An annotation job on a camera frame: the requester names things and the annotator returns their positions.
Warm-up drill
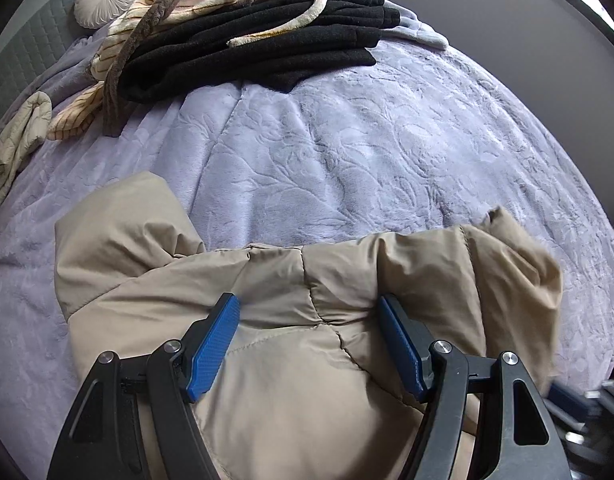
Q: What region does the folded cream quilted garment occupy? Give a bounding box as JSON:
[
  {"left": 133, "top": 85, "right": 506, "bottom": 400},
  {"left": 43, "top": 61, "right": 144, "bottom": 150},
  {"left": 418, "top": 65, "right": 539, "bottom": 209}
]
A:
[{"left": 0, "top": 91, "right": 52, "bottom": 205}]

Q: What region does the grey quilted headboard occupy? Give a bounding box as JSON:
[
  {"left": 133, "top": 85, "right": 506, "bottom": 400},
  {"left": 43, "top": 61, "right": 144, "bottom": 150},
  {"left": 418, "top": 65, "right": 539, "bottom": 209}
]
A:
[{"left": 0, "top": 0, "right": 94, "bottom": 117}]

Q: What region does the beige puffer jacket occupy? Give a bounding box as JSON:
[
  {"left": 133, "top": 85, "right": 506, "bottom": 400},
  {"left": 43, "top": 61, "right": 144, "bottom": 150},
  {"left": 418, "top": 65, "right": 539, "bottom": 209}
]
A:
[{"left": 54, "top": 172, "right": 563, "bottom": 479}]

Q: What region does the cream striped robe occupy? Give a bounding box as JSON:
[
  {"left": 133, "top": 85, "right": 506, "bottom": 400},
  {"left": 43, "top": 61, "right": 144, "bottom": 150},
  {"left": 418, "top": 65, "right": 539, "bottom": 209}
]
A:
[{"left": 46, "top": 0, "right": 328, "bottom": 141}]

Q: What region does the lavender embossed bed blanket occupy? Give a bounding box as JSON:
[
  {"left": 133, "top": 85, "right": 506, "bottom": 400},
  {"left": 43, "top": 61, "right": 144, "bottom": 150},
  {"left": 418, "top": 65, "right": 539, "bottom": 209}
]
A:
[{"left": 0, "top": 40, "right": 614, "bottom": 479}]

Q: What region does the black fleece garment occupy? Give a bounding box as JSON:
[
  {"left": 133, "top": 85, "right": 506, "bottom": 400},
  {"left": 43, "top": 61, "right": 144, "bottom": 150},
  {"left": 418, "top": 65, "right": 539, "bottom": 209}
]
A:
[{"left": 118, "top": 0, "right": 400, "bottom": 104}]

